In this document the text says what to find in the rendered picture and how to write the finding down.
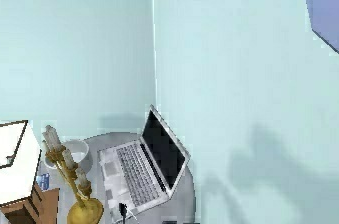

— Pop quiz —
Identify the white round bowl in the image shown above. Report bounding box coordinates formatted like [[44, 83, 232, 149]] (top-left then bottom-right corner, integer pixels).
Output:
[[44, 139, 94, 171]]

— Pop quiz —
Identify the round grey table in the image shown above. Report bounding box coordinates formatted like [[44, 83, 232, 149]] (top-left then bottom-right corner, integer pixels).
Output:
[[33, 132, 197, 224]]

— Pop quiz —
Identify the gold candelabra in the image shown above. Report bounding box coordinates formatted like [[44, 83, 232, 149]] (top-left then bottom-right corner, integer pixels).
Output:
[[45, 146, 105, 224]]

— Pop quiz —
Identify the white candle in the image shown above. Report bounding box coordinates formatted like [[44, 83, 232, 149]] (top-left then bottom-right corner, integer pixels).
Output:
[[42, 124, 63, 152], [62, 148, 77, 170], [75, 167, 91, 188]]

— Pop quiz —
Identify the small blue box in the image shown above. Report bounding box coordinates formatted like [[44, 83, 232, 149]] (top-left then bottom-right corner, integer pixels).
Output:
[[38, 172, 51, 191]]

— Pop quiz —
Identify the white lampshade with dark rim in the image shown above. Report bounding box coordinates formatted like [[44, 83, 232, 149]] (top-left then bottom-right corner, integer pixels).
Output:
[[0, 119, 42, 215]]

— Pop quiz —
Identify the silver laptop computer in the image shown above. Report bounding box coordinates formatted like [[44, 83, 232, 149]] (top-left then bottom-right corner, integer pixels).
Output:
[[97, 104, 191, 222]]

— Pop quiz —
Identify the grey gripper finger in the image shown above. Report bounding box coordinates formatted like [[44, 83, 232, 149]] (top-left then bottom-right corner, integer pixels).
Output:
[[118, 202, 139, 224]]

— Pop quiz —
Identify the brown wooden lamp base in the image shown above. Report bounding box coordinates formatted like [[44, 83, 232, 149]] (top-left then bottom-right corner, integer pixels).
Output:
[[0, 184, 61, 224]]

